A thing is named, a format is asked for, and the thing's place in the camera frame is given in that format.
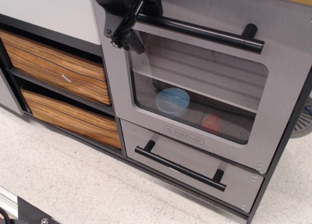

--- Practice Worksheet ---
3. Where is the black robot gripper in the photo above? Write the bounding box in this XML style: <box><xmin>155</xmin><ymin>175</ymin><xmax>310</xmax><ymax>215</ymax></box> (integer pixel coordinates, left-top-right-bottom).
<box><xmin>95</xmin><ymin>0</ymin><xmax>163</xmax><ymax>54</ymax></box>

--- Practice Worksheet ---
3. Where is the black oven door handle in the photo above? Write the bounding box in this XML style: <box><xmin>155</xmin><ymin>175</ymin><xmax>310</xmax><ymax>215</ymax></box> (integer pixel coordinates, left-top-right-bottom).
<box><xmin>137</xmin><ymin>14</ymin><xmax>265</xmax><ymax>54</ymax></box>

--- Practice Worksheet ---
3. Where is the grey toy oven door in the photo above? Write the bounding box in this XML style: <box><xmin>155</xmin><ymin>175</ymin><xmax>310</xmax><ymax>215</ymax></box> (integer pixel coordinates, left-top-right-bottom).
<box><xmin>93</xmin><ymin>0</ymin><xmax>312</xmax><ymax>174</ymax></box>

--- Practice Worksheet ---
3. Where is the grey oven rack shelf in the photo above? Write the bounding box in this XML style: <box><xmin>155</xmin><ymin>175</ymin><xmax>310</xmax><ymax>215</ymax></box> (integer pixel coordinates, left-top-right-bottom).
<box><xmin>133</xmin><ymin>71</ymin><xmax>260</xmax><ymax>113</ymax></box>

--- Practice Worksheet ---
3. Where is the upper wood-pattern storage bin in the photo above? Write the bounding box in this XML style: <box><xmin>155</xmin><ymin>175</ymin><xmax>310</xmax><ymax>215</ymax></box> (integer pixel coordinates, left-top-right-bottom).
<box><xmin>0</xmin><ymin>30</ymin><xmax>112</xmax><ymax>105</ymax></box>

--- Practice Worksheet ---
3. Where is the wood-pattern storage bin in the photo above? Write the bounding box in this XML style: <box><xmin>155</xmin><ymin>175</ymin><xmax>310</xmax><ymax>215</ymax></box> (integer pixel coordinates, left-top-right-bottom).
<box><xmin>20</xmin><ymin>83</ymin><xmax>121</xmax><ymax>149</ymax></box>
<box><xmin>0</xmin><ymin>30</ymin><xmax>112</xmax><ymax>105</ymax></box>

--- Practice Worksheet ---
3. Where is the light blue bowl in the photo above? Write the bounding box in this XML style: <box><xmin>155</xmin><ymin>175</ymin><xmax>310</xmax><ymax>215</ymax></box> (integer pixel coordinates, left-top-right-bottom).
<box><xmin>156</xmin><ymin>88</ymin><xmax>190</xmax><ymax>117</ymax></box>

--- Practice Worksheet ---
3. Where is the lower wood-pattern storage bin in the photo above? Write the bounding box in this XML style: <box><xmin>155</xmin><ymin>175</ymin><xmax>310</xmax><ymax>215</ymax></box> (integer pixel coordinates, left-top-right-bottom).
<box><xmin>20</xmin><ymin>83</ymin><xmax>121</xmax><ymax>149</ymax></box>

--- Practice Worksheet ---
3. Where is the red toy strawberry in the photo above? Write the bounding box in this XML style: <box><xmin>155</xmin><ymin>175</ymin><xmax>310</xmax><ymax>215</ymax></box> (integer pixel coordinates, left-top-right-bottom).
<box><xmin>201</xmin><ymin>113</ymin><xmax>222</xmax><ymax>135</ymax></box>

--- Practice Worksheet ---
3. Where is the grey slotted round base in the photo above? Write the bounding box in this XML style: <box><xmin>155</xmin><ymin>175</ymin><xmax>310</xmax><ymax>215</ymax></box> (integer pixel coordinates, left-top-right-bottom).
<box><xmin>291</xmin><ymin>96</ymin><xmax>312</xmax><ymax>138</ymax></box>

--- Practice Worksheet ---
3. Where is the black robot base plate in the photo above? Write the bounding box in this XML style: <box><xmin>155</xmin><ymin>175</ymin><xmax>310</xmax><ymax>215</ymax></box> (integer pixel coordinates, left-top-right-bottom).
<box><xmin>17</xmin><ymin>197</ymin><xmax>60</xmax><ymax>224</ymax></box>

